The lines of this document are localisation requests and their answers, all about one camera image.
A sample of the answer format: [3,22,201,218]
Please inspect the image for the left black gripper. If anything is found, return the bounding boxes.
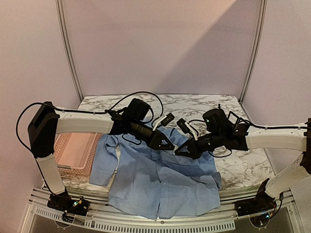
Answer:
[129,119,175,151]

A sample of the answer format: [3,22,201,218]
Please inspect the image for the right aluminium corner post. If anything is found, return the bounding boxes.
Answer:
[238,0,267,105]

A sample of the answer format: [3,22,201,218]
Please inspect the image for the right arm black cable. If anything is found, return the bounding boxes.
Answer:
[187,118,308,158]

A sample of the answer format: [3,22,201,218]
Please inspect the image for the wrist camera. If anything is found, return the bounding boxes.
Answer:
[177,118,198,140]
[153,113,175,131]

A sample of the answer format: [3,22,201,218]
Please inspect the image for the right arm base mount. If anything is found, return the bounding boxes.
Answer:
[234,192,284,228]

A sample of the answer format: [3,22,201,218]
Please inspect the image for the pink plastic basket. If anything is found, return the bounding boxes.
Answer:
[54,133,102,176]

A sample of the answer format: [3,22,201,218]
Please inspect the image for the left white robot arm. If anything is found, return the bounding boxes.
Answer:
[28,99,174,211]

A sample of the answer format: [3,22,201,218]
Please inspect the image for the blue button-up shirt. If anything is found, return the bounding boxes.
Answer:
[89,134,222,219]

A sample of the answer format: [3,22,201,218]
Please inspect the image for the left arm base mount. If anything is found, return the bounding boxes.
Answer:
[47,192,90,223]

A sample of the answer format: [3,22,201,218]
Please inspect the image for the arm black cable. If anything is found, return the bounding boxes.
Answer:
[16,91,165,192]
[187,118,308,158]

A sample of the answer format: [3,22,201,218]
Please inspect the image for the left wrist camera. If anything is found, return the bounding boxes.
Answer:
[153,113,175,131]

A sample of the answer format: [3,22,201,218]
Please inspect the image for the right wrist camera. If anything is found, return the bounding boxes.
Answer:
[177,118,198,140]

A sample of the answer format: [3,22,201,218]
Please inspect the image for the aluminium front rail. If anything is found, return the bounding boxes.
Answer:
[28,186,296,231]

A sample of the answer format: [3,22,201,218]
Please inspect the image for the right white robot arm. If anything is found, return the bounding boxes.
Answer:
[174,108,311,212]

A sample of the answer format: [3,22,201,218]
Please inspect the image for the left aluminium corner post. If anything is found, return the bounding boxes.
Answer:
[55,0,84,102]

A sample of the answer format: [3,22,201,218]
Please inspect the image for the aluminium corner post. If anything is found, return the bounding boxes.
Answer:
[55,0,84,102]
[238,0,267,105]

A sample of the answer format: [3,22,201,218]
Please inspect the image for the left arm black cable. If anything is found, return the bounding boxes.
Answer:
[16,91,165,192]

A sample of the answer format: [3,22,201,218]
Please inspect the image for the open black frame box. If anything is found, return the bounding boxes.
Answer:
[227,111,250,125]

